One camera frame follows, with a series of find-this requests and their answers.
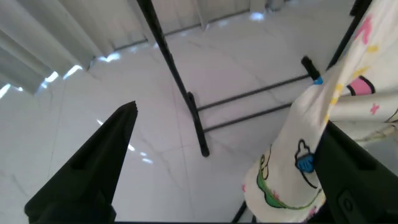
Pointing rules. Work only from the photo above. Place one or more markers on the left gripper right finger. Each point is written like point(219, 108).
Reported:
point(357, 186)

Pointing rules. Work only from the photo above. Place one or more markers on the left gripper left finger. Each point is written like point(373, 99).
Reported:
point(87, 177)

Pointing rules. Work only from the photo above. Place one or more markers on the cream printed garment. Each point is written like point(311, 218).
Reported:
point(311, 124)

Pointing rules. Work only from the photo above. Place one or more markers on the black clothes rack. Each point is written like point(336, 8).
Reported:
point(199, 130)

